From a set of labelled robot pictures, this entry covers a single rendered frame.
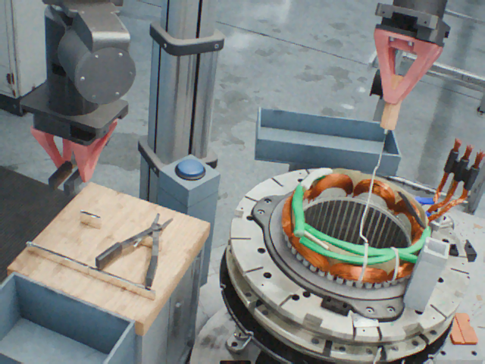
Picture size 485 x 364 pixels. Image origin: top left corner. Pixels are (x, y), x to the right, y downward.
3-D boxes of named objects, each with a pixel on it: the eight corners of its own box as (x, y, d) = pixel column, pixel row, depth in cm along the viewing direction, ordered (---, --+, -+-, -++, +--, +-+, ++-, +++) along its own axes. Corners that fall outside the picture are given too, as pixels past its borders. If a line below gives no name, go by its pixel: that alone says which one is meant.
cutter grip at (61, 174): (54, 191, 69) (53, 180, 68) (48, 189, 69) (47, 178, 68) (73, 172, 72) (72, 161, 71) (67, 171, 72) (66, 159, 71)
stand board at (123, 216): (143, 337, 72) (144, 324, 70) (8, 281, 76) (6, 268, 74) (209, 235, 87) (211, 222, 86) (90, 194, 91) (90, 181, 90)
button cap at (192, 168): (208, 171, 100) (208, 166, 99) (189, 180, 98) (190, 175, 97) (190, 160, 102) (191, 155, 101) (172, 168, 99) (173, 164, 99)
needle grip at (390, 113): (396, 131, 68) (409, 77, 67) (381, 128, 68) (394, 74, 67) (392, 128, 70) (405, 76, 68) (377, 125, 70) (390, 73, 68)
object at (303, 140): (356, 238, 131) (392, 123, 114) (362, 274, 122) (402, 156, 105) (239, 225, 130) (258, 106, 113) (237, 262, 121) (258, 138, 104)
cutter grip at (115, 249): (99, 269, 74) (99, 260, 73) (95, 266, 74) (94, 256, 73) (122, 252, 77) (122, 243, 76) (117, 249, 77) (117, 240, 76)
